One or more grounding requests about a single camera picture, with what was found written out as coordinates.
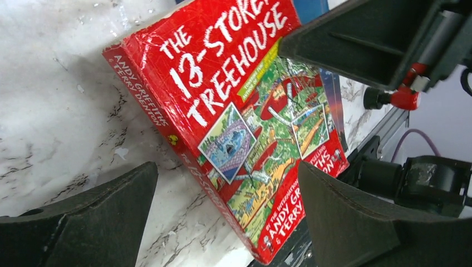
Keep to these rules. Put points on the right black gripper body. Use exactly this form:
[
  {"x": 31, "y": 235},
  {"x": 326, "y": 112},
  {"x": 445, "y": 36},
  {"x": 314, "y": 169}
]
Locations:
[{"x": 446, "y": 44}]

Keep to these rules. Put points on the red 13-storey treehouse book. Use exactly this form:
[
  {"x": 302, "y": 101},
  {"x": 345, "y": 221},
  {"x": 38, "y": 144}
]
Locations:
[{"x": 241, "y": 117}]

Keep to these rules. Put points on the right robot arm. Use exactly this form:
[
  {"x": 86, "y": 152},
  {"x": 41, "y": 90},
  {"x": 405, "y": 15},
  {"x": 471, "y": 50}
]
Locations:
[{"x": 431, "y": 183}]

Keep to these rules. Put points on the blue book under red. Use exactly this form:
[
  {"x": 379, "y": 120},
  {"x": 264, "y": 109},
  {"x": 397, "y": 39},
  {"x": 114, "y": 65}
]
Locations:
[{"x": 308, "y": 10}]

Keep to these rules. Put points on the red black small bottle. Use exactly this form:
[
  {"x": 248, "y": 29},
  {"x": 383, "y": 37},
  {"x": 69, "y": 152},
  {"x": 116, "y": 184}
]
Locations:
[{"x": 404, "y": 98}]

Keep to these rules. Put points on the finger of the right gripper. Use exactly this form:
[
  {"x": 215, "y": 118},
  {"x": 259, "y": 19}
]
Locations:
[{"x": 372, "y": 42}]

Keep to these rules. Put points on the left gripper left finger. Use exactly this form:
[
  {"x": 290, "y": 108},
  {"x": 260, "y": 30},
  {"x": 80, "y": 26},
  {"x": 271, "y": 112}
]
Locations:
[{"x": 102, "y": 226}]

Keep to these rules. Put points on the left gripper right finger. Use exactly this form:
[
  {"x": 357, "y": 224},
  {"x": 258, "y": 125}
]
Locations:
[{"x": 349, "y": 227}]

